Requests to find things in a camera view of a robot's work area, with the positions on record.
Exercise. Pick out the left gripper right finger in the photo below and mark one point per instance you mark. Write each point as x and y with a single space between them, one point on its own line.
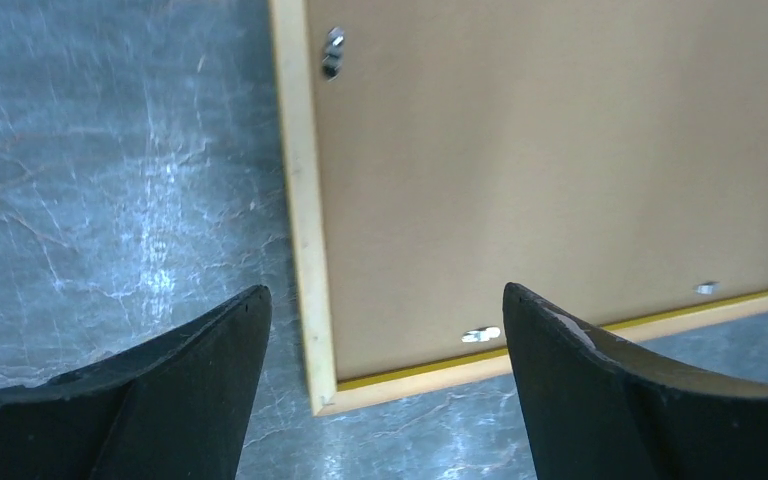
597 406

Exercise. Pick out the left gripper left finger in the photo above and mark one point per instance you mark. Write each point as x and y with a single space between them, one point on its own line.
174 407

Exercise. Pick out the wooden picture frame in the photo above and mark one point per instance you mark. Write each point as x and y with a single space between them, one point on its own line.
328 395

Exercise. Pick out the brown backing board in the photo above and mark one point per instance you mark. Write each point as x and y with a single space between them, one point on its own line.
612 156

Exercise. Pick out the metal turn clip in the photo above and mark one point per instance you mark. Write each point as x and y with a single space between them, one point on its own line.
481 335
707 288
333 53

